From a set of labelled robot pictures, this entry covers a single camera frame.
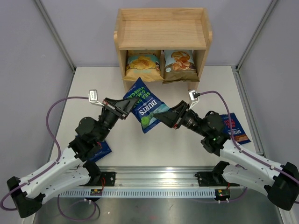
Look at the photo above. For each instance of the light blue cassava chips bag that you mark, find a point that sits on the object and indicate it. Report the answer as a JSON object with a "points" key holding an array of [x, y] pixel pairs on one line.
{"points": [[179, 66]]}

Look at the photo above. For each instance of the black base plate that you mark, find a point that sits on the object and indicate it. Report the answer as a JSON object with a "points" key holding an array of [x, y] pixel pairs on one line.
{"points": [[107, 179], [205, 179]]}

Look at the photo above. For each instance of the blue Burts bag right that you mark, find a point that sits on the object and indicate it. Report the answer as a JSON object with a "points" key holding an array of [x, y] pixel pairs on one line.
{"points": [[239, 134]]}

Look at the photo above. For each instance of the blue spicy sweet chilli bag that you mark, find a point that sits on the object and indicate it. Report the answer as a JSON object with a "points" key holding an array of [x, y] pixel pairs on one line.
{"points": [[104, 150]]}

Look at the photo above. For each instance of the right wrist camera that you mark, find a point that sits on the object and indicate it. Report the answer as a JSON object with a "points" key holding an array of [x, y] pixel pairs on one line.
{"points": [[194, 98]]}

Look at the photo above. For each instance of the wooden two-tier shelf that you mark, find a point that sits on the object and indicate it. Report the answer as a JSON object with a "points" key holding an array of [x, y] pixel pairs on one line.
{"points": [[161, 29]]}

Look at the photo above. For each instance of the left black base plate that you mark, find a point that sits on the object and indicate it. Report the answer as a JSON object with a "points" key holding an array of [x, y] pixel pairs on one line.
{"points": [[107, 179]]}

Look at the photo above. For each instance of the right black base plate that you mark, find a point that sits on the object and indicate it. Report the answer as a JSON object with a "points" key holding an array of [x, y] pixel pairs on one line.
{"points": [[205, 179]]}

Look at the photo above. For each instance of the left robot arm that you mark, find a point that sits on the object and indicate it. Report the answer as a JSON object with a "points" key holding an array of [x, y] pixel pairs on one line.
{"points": [[73, 166]]}

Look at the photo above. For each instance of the yellow kettle chips bag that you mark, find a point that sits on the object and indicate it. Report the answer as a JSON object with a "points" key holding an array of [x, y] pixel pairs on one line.
{"points": [[144, 64]]}

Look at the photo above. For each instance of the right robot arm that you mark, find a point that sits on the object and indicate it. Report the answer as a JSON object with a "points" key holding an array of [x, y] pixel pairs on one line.
{"points": [[280, 183]]}

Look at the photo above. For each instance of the white slotted cable duct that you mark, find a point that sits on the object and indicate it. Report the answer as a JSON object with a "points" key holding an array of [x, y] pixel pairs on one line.
{"points": [[140, 193]]}

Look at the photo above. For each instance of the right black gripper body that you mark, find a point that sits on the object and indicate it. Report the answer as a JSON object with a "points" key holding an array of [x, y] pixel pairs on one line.
{"points": [[189, 120]]}

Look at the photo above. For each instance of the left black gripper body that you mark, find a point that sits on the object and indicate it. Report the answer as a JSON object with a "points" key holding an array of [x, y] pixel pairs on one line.
{"points": [[111, 108]]}

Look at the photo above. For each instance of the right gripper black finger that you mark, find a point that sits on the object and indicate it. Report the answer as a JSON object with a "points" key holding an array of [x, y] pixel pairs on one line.
{"points": [[169, 118], [181, 106]]}

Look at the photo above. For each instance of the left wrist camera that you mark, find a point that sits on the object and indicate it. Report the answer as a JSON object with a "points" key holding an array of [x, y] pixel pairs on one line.
{"points": [[93, 98]]}

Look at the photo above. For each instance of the blue sea salt vinegar bag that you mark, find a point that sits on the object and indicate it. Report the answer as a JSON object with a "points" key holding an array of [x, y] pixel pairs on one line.
{"points": [[147, 105]]}

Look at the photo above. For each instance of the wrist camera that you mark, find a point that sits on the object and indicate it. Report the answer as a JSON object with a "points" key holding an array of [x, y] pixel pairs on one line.
{"points": [[93, 98], [194, 98]]}

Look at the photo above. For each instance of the aluminium mounting rail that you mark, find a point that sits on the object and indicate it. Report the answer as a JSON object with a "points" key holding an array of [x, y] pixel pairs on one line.
{"points": [[156, 177]]}

